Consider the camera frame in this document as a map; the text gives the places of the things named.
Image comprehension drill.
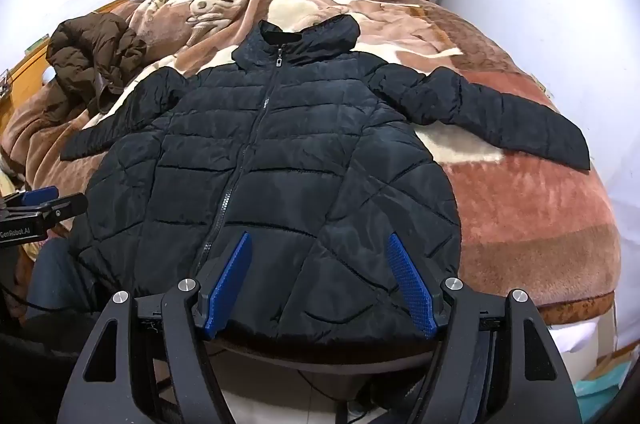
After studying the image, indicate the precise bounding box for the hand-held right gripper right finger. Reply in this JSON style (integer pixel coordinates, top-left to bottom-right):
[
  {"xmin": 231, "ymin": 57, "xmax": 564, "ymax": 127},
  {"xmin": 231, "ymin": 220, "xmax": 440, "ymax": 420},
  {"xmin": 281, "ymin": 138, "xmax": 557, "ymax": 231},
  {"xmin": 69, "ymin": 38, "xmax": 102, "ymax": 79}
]
[{"xmin": 389, "ymin": 232, "xmax": 584, "ymax": 424}]

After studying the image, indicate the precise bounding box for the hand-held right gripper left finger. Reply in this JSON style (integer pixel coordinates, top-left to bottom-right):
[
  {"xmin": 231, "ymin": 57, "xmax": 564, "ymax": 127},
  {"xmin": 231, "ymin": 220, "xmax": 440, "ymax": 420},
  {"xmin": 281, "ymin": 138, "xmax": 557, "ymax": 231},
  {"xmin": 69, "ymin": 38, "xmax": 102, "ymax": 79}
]
[{"xmin": 57, "ymin": 231, "xmax": 253, "ymax": 424}]

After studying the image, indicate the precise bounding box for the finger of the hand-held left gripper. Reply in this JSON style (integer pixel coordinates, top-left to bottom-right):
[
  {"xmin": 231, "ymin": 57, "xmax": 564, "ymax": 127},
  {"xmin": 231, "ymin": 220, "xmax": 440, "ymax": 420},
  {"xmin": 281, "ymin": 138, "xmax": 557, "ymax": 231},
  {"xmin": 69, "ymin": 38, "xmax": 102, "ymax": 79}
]
[
  {"xmin": 0, "ymin": 186, "xmax": 60, "ymax": 211},
  {"xmin": 36, "ymin": 193, "xmax": 89, "ymax": 227}
]

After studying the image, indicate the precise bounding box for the black puffer jacket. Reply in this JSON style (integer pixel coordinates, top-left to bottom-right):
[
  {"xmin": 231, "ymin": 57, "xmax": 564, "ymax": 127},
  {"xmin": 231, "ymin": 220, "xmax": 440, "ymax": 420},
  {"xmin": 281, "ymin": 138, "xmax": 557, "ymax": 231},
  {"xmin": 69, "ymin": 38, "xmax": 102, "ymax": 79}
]
[{"xmin": 60, "ymin": 15, "xmax": 592, "ymax": 347}]

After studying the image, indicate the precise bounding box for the person's leg in jeans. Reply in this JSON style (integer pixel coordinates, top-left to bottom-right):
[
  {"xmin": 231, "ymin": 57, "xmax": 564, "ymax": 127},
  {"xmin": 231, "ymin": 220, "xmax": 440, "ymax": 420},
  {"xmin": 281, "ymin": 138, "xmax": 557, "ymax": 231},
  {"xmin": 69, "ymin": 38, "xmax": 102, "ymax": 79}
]
[{"xmin": 24, "ymin": 235, "xmax": 103, "ymax": 322}]

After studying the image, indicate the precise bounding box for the printed plush blanket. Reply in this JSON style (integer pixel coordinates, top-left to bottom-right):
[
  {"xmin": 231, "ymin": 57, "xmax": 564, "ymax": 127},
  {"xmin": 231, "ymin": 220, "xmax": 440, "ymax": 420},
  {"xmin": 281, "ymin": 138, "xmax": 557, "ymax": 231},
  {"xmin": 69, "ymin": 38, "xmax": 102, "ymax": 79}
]
[{"xmin": 0, "ymin": 0, "xmax": 623, "ymax": 320}]

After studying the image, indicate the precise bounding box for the brown puffer jacket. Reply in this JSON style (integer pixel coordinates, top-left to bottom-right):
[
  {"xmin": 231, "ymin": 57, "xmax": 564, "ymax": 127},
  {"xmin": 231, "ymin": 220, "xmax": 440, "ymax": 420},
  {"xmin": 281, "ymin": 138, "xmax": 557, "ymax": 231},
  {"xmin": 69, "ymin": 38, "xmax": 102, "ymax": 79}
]
[{"xmin": 46, "ymin": 12, "xmax": 148, "ymax": 125}]

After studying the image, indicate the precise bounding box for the white mattress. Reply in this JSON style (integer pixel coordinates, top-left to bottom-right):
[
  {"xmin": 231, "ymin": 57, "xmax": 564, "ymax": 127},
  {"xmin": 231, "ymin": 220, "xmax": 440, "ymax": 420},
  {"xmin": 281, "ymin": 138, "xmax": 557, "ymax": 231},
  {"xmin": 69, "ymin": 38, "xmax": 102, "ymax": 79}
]
[{"xmin": 545, "ymin": 308, "xmax": 621, "ymax": 355}]

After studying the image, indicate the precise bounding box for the black cable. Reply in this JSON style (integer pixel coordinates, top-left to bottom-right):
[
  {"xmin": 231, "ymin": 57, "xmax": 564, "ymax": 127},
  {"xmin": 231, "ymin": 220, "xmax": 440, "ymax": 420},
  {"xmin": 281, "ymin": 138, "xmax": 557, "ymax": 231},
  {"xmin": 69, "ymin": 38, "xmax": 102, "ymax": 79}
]
[{"xmin": 0, "ymin": 274, "xmax": 103, "ymax": 320}]

